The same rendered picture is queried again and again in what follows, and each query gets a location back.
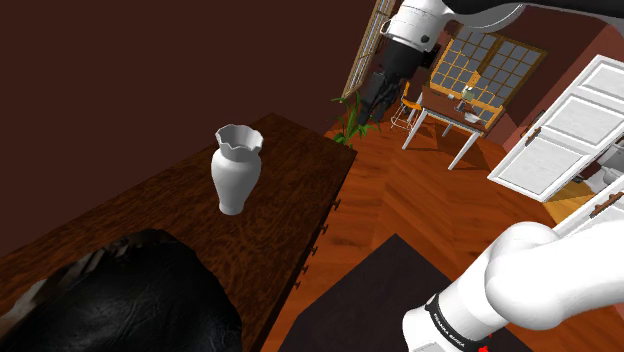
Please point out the wooden table with white legs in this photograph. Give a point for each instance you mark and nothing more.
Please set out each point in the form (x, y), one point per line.
(438, 105)

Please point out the orange chair with white legs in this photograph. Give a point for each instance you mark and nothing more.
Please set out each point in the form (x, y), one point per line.
(412, 103)

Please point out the dark robot stand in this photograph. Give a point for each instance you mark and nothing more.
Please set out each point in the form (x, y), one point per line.
(370, 297)

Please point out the dark wooden chest of drawers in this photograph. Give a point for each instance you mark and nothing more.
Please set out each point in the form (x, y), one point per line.
(292, 166)

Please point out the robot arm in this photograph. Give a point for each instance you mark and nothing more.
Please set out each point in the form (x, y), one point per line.
(536, 278)

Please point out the tall wooden frame window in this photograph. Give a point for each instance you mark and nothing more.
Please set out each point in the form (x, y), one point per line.
(369, 44)

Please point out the black glossy rounded object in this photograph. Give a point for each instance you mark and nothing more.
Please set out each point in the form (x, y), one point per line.
(146, 302)

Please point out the yellow frame grid window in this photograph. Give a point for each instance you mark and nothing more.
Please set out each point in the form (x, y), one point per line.
(487, 61)

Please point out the green potted plant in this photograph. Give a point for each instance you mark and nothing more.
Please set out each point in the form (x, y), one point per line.
(352, 124)

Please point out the white panelled door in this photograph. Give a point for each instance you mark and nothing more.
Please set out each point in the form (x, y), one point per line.
(560, 141)
(597, 209)

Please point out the white fluted vase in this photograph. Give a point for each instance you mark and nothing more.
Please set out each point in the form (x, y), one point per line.
(235, 170)

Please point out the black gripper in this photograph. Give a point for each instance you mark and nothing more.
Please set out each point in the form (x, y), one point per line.
(400, 61)

